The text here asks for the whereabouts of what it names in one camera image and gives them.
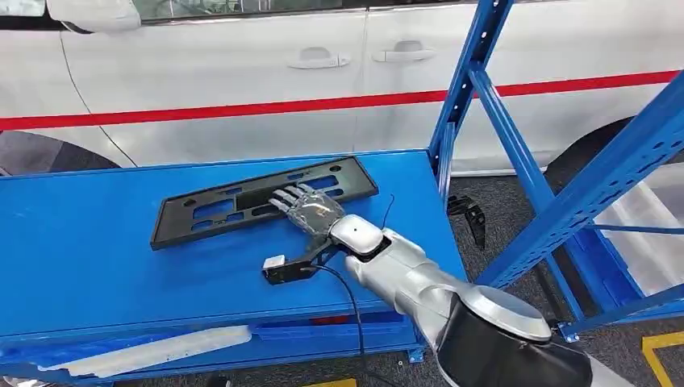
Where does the black camera cable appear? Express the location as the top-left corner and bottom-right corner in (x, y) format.
(311, 264), (402, 387)

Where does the white car side mirror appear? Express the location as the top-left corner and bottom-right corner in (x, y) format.
(45, 0), (143, 34)

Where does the blue metal workbench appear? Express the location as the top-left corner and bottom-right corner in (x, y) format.
(0, 149), (470, 385)

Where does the white car door handle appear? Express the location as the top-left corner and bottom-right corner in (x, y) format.
(287, 47), (352, 70)
(372, 40), (436, 64)

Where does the black car tyre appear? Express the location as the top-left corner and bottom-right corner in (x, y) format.
(0, 131), (121, 177)
(544, 116), (684, 198)

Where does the blue metal rack frame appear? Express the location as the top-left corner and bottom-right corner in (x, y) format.
(427, 0), (684, 343)

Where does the white car with red stripe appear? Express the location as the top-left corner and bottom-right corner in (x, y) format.
(0, 0), (684, 177)

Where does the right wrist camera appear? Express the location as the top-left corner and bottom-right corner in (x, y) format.
(261, 235), (343, 285)

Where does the black plastic plate frame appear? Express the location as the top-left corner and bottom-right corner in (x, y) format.
(149, 156), (379, 251)

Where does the black plastic bracket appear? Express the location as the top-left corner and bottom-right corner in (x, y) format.
(448, 194), (486, 251)

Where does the yellow floor tape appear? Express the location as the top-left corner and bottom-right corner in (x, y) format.
(640, 331), (684, 387)
(304, 377), (358, 387)

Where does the white plastic strip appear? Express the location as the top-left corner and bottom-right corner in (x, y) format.
(37, 324), (252, 379)

